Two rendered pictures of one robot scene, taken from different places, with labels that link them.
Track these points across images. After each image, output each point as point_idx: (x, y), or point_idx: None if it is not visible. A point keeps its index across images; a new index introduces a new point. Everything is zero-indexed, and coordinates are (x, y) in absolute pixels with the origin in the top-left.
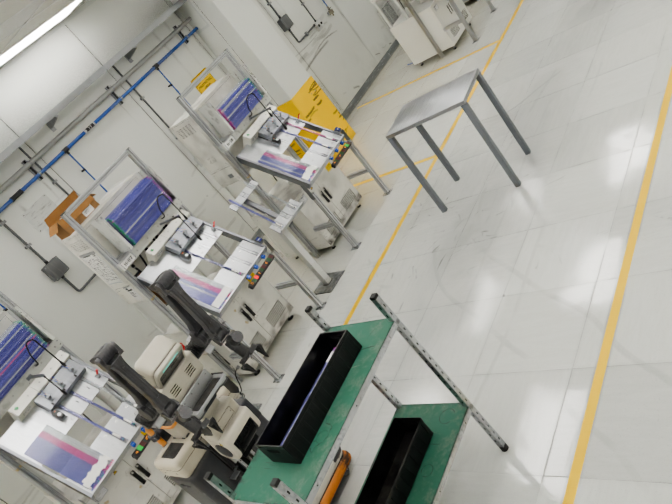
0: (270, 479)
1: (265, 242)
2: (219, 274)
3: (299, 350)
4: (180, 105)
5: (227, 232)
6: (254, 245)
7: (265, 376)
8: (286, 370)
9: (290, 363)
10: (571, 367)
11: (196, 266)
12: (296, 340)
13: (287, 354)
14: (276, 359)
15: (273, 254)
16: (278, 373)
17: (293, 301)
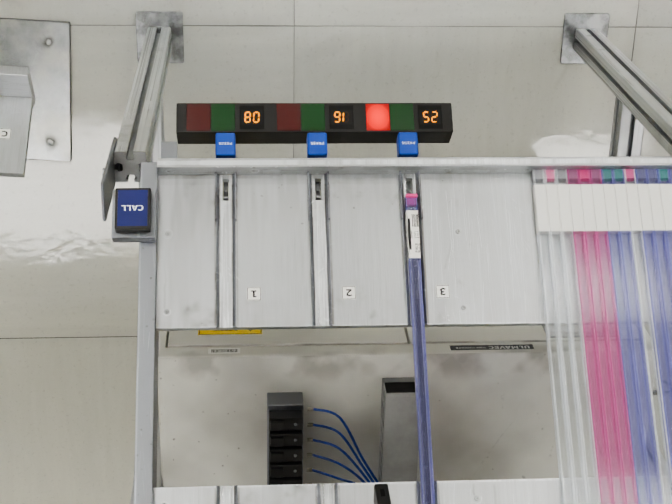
0: None
1: (107, 195)
2: (480, 311)
3: (434, 8)
4: None
5: (152, 446)
6: (167, 237)
7: (555, 144)
8: (544, 18)
9: (505, 19)
10: None
11: (500, 480)
12: (366, 74)
13: (445, 80)
14: (464, 138)
15: (144, 148)
16: (581, 32)
17: (96, 279)
